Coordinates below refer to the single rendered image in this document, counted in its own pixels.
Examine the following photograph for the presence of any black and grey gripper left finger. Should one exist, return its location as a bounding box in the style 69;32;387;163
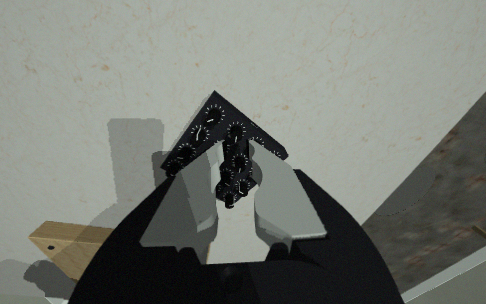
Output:
67;140;227;304

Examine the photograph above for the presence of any black knob box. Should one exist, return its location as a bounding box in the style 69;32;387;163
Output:
160;91;288;209

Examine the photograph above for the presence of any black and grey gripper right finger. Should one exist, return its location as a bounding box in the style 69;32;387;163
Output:
246;138;405;304

